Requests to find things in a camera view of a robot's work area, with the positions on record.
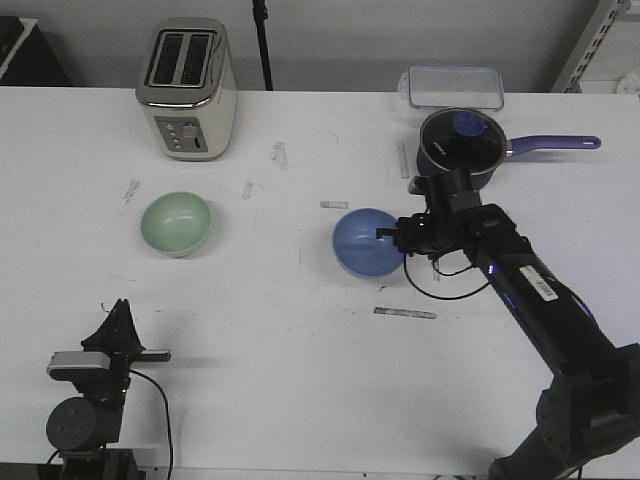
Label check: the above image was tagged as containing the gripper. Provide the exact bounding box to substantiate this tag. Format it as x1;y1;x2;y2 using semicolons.
79;299;171;406
376;213;468;258

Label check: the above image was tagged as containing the blue ceramic bowl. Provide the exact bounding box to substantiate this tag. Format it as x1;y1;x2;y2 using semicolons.
332;208;403;277

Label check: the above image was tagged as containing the green ceramic bowl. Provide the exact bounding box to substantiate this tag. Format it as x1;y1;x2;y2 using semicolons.
140;192;212;258

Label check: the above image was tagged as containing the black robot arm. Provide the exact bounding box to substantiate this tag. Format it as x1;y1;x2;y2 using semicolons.
46;299;174;479
376;204;639;479

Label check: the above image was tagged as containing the dark blue saucepan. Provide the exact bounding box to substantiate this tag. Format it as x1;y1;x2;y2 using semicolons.
416;108;601;189

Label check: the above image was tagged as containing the glass lid with blue knob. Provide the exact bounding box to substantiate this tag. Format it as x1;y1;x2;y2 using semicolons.
416;108;507;175

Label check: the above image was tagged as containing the clear plastic food container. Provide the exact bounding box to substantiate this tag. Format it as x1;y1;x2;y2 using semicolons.
397;65;504;111

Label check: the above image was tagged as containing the black tripod pole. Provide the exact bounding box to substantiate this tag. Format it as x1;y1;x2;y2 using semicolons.
251;0;274;91

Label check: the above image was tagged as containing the cream silver two-slot toaster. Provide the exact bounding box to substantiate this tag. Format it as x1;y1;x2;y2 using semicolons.
135;17;238;162

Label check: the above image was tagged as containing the white slotted shelving rack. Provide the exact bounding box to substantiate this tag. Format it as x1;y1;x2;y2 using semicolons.
550;0;639;93

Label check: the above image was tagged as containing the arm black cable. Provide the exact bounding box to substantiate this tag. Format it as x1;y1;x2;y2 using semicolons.
44;369;175;476
402;249;494;302

